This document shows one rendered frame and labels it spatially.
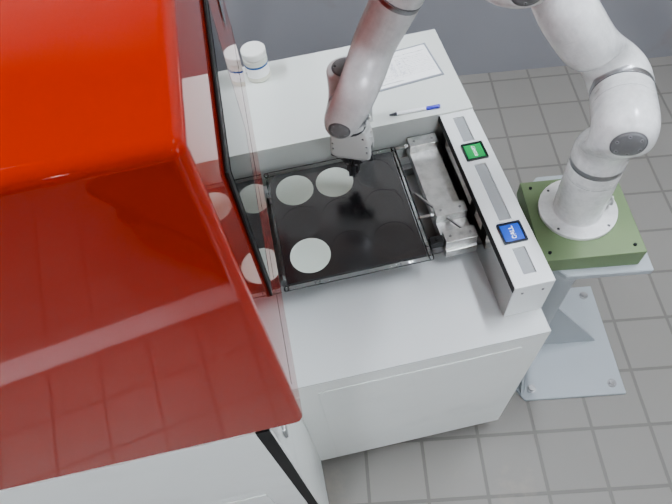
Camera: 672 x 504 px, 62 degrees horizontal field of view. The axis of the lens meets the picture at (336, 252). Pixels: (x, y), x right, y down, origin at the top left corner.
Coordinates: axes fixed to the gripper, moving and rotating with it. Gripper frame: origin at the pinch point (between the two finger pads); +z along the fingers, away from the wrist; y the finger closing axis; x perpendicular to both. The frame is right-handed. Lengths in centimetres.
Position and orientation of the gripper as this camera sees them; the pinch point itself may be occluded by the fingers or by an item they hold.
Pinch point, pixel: (353, 167)
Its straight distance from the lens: 144.7
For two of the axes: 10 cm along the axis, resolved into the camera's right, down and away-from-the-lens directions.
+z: 0.7, 5.3, 8.4
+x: -2.4, 8.3, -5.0
